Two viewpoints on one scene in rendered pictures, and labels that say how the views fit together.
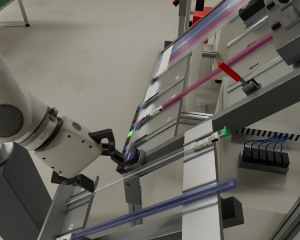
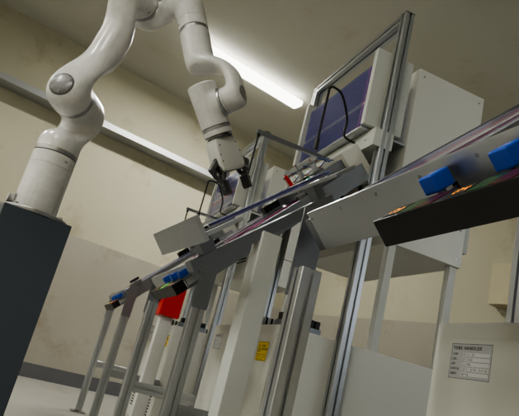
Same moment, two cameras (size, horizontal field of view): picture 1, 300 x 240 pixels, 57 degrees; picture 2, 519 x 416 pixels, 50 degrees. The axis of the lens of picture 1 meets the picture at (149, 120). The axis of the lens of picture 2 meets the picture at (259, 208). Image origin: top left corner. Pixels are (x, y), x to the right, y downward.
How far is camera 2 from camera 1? 1.63 m
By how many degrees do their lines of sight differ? 67
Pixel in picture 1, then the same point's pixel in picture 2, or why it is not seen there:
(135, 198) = (205, 295)
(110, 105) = not seen: outside the picture
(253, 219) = (309, 356)
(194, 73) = (151, 367)
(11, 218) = (0, 330)
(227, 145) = not seen: hidden behind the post
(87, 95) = not seen: outside the picture
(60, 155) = (228, 148)
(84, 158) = (237, 160)
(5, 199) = (34, 276)
